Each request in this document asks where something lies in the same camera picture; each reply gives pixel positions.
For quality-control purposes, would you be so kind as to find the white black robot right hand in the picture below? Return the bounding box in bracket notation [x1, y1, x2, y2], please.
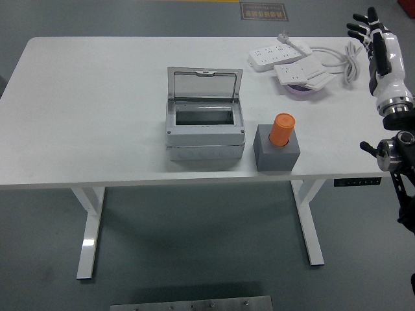
[345, 6, 414, 106]

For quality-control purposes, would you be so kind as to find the orange cylindrical battery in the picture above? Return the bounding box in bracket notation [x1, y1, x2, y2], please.
[268, 113, 296, 147]

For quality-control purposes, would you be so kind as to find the smoked transparent box lid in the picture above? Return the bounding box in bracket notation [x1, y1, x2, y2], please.
[167, 67, 244, 104]

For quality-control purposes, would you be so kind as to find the grey plastic electrical box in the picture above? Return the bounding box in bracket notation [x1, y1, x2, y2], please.
[165, 98, 246, 163]

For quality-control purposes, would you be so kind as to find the red crate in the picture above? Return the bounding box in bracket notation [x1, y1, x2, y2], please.
[397, 0, 415, 19]

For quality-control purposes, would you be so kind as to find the purple bowl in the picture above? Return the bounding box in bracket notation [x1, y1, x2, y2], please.
[284, 82, 320, 98]

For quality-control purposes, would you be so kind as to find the white power plug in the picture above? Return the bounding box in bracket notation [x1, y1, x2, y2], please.
[276, 30, 313, 55]

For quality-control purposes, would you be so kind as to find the long white power strip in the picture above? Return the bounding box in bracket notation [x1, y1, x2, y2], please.
[248, 44, 313, 73]

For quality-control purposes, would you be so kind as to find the black table control panel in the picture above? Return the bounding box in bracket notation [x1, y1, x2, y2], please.
[333, 177, 383, 188]

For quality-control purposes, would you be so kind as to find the brown floor sign sticker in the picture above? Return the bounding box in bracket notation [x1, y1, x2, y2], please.
[239, 2, 289, 22]

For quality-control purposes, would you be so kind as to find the grey block holder with hole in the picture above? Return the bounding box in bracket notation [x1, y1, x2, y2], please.
[253, 124, 302, 172]

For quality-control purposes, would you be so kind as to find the white table leg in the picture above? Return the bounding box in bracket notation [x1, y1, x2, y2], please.
[290, 179, 326, 267]
[70, 186, 106, 280]

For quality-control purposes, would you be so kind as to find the grey metal plate with screws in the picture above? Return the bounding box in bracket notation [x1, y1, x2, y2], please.
[109, 295, 274, 311]

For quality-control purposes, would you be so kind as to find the white power cable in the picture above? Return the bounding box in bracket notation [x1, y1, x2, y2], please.
[309, 40, 363, 87]

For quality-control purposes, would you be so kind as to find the white wall switch panel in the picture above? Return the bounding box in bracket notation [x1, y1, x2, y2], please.
[300, 57, 332, 91]

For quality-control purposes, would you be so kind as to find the white wall socket panel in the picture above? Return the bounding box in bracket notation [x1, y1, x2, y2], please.
[274, 62, 310, 86]

